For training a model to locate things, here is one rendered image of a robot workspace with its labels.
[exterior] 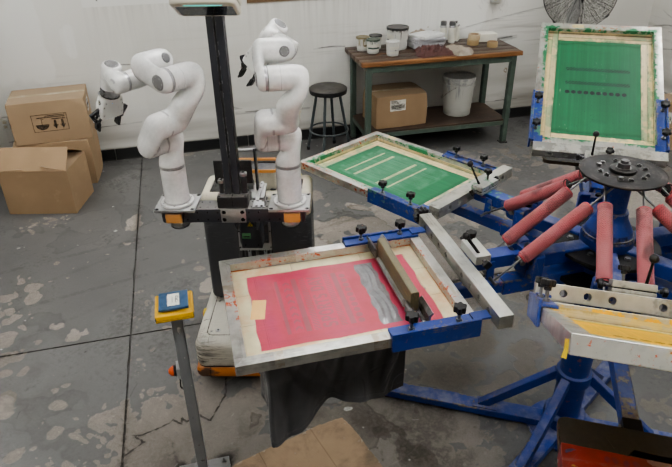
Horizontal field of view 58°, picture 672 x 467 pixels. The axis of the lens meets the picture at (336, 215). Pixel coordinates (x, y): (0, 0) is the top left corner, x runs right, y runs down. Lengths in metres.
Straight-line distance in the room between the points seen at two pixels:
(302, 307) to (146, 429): 1.28
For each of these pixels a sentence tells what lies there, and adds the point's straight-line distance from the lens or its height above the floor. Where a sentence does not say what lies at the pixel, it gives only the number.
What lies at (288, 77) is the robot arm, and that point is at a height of 1.68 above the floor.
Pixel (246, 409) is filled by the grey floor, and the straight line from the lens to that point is 3.08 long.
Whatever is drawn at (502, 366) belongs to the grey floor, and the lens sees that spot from 3.35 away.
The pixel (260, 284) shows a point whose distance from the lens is 2.21.
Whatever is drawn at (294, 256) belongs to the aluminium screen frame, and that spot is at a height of 0.98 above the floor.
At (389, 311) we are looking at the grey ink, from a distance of 2.05.
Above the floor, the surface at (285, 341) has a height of 0.95.
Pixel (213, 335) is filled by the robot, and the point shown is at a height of 0.28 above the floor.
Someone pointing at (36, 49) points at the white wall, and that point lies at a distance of 5.69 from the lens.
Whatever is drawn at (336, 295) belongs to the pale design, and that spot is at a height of 0.96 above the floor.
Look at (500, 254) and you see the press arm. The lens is 2.26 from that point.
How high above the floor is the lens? 2.23
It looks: 29 degrees down
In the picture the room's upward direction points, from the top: 1 degrees counter-clockwise
